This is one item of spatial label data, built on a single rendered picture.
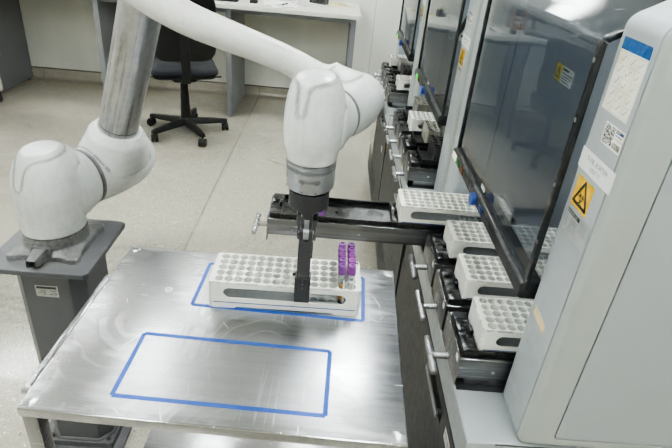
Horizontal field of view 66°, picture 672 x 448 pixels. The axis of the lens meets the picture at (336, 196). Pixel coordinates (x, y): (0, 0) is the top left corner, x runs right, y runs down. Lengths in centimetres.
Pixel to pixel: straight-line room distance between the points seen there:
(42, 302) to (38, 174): 36
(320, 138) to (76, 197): 76
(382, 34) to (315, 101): 401
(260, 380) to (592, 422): 56
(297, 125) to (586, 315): 53
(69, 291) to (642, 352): 128
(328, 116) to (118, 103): 69
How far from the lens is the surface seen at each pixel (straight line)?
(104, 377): 98
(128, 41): 132
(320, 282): 103
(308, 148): 87
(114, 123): 144
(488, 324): 105
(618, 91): 78
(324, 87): 84
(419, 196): 145
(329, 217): 138
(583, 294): 84
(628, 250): 81
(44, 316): 161
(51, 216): 143
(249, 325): 103
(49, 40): 552
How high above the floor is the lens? 151
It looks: 28 degrees down
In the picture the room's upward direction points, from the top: 5 degrees clockwise
